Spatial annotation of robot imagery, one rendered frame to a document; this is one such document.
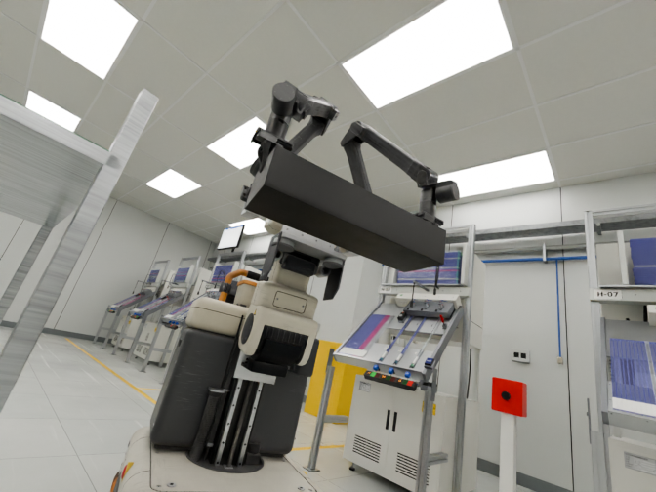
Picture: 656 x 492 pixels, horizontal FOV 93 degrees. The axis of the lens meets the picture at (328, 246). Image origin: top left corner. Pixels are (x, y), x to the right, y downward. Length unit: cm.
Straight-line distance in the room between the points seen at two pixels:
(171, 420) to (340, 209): 95
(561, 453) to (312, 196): 340
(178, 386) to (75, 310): 707
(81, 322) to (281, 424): 719
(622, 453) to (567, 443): 170
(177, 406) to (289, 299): 54
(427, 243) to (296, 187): 42
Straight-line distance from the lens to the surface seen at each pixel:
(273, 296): 111
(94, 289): 835
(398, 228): 89
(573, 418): 378
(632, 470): 212
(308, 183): 77
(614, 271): 258
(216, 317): 132
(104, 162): 69
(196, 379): 133
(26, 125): 69
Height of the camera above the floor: 69
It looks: 19 degrees up
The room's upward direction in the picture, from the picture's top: 13 degrees clockwise
